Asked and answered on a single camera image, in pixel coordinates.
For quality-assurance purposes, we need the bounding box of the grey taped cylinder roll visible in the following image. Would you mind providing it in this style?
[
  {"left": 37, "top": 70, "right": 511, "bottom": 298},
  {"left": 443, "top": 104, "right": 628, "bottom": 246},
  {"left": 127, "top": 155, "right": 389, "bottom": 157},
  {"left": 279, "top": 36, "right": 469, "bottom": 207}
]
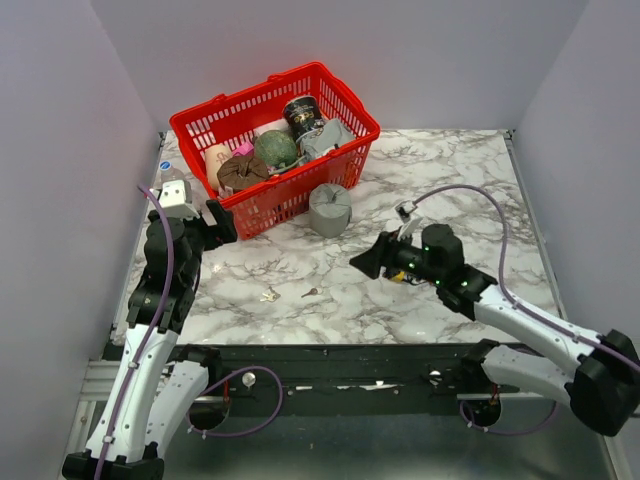
[{"left": 309, "top": 183, "right": 352, "bottom": 239}]

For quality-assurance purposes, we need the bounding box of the green round melon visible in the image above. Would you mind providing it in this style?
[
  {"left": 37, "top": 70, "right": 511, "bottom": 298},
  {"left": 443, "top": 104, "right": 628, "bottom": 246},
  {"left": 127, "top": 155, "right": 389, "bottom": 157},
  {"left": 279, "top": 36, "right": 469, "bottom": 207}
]
[{"left": 254, "top": 130, "right": 298, "bottom": 169}]

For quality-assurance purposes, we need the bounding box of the clear plastic water bottle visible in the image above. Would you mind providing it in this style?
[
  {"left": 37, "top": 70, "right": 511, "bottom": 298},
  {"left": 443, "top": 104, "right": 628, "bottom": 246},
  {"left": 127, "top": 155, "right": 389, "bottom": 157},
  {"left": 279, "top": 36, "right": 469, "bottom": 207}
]
[{"left": 159, "top": 161, "right": 192, "bottom": 198}]

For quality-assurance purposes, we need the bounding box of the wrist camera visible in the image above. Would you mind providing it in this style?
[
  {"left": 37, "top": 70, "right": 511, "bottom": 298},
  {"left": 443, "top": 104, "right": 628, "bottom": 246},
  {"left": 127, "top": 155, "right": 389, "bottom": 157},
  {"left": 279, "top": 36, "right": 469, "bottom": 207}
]
[
  {"left": 158, "top": 179, "right": 198, "bottom": 220},
  {"left": 395, "top": 200, "right": 422, "bottom": 240}
]

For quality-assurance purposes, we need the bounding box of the grey wrapped bundle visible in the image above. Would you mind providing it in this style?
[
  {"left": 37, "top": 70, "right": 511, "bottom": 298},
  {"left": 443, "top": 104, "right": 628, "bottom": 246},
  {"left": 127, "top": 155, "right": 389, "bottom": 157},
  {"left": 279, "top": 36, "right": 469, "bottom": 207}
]
[{"left": 299, "top": 118, "right": 355, "bottom": 161}]

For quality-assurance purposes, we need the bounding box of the red plastic shopping basket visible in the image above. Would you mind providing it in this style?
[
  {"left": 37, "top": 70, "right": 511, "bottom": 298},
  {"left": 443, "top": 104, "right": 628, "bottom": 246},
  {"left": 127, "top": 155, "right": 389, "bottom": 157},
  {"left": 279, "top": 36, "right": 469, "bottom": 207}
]
[{"left": 169, "top": 62, "right": 381, "bottom": 239}]

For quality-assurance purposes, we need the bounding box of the pink small box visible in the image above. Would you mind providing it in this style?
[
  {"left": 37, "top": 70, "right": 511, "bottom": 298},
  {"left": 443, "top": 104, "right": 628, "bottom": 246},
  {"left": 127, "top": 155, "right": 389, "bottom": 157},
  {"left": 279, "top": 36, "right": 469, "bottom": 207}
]
[{"left": 232, "top": 142, "right": 254, "bottom": 156}]

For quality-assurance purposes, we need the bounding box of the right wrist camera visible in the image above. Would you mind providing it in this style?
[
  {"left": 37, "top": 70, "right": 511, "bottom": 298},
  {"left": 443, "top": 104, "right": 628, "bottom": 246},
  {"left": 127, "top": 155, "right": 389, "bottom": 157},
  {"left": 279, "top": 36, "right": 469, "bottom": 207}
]
[{"left": 395, "top": 200, "right": 422, "bottom": 240}]

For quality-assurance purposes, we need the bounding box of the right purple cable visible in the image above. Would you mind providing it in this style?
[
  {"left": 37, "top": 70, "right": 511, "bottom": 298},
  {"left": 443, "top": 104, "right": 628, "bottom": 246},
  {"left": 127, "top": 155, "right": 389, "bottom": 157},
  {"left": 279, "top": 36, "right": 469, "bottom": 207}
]
[{"left": 412, "top": 184, "right": 640, "bottom": 435}]

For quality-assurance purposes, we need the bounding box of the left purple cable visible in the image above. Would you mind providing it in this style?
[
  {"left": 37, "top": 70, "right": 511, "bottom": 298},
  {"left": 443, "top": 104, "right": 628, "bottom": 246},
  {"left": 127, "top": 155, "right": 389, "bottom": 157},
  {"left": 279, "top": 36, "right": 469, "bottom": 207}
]
[{"left": 94, "top": 182, "right": 284, "bottom": 480}]

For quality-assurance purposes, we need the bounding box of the black printed can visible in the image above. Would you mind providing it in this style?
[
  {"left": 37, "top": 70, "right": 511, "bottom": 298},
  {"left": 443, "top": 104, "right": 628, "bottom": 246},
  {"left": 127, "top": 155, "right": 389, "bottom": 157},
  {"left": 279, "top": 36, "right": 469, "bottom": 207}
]
[{"left": 283, "top": 95, "right": 326, "bottom": 144}]

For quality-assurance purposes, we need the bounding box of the single key with ring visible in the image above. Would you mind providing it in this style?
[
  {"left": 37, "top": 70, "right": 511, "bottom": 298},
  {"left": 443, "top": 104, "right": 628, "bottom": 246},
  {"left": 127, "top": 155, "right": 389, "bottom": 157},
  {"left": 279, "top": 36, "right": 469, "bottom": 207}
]
[{"left": 301, "top": 288, "right": 319, "bottom": 298}]

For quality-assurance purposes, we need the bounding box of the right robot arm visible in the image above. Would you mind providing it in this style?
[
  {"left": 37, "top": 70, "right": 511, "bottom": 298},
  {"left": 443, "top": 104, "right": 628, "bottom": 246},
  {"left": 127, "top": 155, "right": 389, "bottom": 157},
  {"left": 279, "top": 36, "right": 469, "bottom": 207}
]
[{"left": 349, "top": 224, "right": 639, "bottom": 437}]

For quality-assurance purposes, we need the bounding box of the purple cable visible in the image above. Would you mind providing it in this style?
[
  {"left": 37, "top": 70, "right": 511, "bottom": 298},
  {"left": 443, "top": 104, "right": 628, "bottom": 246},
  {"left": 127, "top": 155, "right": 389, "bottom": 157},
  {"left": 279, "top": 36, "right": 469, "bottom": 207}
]
[
  {"left": 412, "top": 184, "right": 640, "bottom": 435},
  {"left": 94, "top": 182, "right": 284, "bottom": 480}
]

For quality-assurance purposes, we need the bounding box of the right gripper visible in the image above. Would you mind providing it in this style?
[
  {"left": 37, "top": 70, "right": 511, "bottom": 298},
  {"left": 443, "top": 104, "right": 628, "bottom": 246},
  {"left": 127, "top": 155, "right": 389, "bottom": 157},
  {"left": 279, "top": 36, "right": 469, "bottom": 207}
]
[{"left": 350, "top": 224, "right": 444, "bottom": 285}]

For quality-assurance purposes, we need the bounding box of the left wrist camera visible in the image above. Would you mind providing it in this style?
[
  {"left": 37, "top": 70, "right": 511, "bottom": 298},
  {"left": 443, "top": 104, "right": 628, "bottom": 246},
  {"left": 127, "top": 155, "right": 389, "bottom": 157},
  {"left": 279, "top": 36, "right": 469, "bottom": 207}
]
[{"left": 158, "top": 179, "right": 198, "bottom": 220}]

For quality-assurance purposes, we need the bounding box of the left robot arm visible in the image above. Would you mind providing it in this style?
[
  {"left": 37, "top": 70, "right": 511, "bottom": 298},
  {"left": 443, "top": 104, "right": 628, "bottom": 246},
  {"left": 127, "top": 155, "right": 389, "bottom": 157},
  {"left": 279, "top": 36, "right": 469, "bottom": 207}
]
[{"left": 62, "top": 200, "right": 237, "bottom": 479}]

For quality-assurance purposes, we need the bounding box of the brown fabric pouch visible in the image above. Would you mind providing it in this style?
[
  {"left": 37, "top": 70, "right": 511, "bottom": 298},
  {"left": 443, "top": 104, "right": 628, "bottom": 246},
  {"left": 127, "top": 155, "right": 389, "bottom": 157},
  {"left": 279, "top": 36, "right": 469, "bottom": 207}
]
[{"left": 217, "top": 154, "right": 270, "bottom": 193}]

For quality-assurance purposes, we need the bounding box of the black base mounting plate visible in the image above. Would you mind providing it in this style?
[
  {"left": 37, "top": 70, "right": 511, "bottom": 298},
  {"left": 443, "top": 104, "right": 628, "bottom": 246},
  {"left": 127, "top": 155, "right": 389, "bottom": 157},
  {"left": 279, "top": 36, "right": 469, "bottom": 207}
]
[{"left": 102, "top": 341, "right": 531, "bottom": 419}]

